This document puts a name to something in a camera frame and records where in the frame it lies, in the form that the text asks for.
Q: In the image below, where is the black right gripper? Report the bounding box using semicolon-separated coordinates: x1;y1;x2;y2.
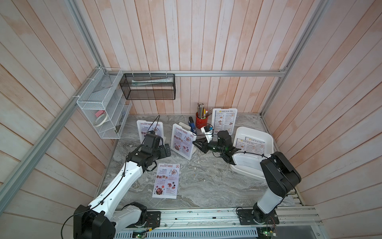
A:
192;137;225;155

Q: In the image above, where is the white menu holder front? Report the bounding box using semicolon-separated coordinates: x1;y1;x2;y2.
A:
211;108;238;135

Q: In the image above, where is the white menu holder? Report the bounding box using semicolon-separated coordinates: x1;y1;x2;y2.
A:
170;123;196;160
211;108;238;135
137;120;166;143

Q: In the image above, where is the dim sum inn menu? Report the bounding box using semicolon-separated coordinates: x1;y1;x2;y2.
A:
245;137;265;144
235;138;266;154
214;110;236;134

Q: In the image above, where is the red special menu sheet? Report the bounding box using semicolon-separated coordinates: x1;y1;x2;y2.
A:
152;163;181;199

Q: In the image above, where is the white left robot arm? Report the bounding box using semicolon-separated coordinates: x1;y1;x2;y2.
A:
73;131;171;239

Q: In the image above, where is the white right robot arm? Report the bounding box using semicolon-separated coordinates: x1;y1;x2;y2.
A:
193;130;301;225

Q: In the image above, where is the white menu holder middle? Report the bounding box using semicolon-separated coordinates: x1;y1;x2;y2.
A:
170;123;196;160

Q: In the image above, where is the white menu holder left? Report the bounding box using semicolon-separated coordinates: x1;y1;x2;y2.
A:
137;120;166;143

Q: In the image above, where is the red metal bucket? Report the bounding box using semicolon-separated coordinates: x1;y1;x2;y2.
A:
195;113;208;129

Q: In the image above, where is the white plastic tray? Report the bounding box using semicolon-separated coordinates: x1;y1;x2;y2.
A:
230;126;274;180

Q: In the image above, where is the white tape roll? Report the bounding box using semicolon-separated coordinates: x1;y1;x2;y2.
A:
94;113;108;127

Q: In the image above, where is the pink eraser block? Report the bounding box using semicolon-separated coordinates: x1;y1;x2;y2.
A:
95;110;105;118

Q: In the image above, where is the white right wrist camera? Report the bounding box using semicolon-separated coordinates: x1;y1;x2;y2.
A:
201;126;214;143

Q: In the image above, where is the white wire wall shelf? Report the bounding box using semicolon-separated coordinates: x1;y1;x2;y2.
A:
77;68;132;139

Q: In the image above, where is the black mesh wall basket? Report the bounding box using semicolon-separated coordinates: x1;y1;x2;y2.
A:
119;73;176;100

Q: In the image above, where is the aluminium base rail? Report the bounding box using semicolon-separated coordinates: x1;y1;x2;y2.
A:
76;206;323;239

